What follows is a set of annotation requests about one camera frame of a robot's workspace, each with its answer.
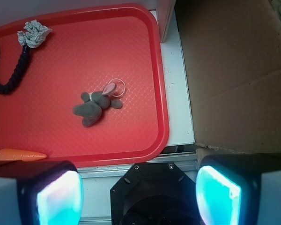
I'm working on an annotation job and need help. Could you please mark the white plastic ring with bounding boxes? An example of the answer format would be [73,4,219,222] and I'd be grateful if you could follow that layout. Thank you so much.
[107,78,126,98]

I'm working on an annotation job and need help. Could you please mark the orange toy carrot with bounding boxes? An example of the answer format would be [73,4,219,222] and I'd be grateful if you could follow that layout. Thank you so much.
[0,149,47,162]

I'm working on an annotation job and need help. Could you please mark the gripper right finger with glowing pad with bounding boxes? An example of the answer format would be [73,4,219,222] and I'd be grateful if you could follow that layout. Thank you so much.
[196,153,281,225]

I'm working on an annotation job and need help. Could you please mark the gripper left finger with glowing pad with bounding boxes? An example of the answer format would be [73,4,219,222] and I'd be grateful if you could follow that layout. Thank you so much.
[0,160,83,225]

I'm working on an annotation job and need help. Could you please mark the grey plush bunny toy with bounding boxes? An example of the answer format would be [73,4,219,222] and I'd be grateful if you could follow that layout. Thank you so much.
[72,82,123,127]

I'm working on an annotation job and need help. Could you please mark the red plastic tray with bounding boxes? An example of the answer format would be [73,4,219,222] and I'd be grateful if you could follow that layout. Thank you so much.
[0,4,169,167]

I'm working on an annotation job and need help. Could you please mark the brown cardboard box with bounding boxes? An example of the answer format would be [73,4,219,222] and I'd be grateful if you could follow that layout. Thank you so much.
[175,0,281,153]

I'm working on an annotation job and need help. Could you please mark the dark blue rope toy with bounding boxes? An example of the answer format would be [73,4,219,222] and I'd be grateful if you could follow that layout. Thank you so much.
[0,20,52,95]

